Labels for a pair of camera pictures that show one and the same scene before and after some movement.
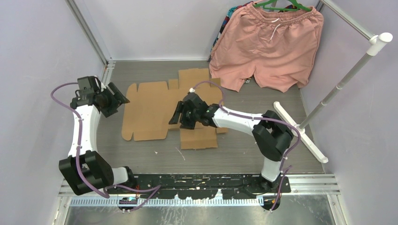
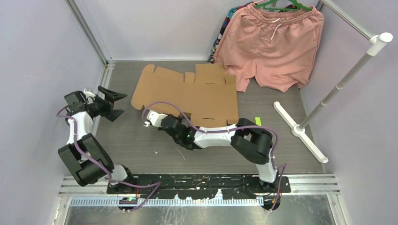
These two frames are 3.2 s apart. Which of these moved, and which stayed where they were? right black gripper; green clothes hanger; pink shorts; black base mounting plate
Moved: right black gripper
Stayed: black base mounting plate; pink shorts; green clothes hanger
